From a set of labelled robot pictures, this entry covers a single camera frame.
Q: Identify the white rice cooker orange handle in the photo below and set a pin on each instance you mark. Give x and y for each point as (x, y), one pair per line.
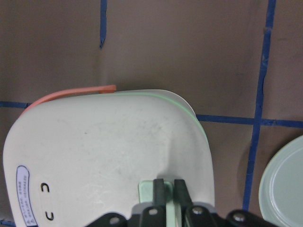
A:
(70, 160)

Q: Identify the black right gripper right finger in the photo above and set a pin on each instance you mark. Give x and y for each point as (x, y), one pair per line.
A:
(189, 213)

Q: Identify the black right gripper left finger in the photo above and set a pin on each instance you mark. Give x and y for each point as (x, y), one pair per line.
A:
(152, 198)

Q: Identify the green plate near right arm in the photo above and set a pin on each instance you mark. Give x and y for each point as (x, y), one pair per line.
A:
(280, 192)

